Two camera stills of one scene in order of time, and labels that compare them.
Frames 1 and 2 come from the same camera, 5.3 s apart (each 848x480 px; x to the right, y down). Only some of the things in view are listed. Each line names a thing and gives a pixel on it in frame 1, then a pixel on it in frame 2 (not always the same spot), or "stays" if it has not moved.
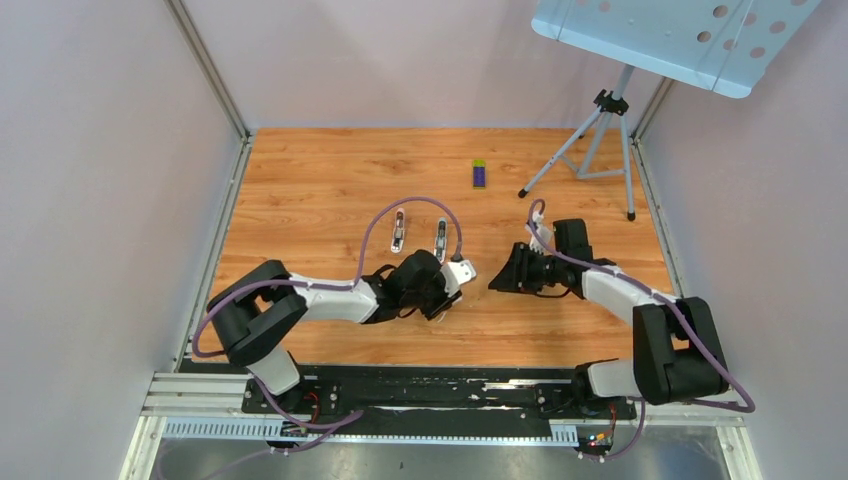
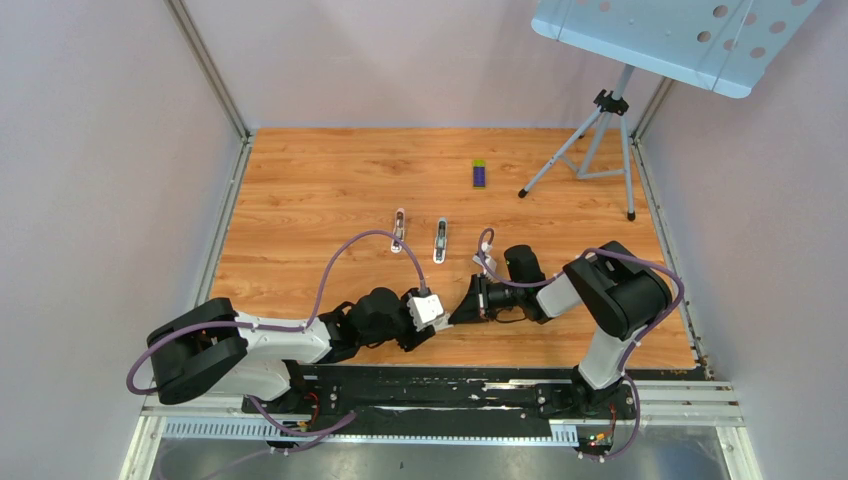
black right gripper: [515, 275] -> [469, 311]
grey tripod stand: [600, 148] stays
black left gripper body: [432, 300] -> [409, 338]
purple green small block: [479, 173] stays
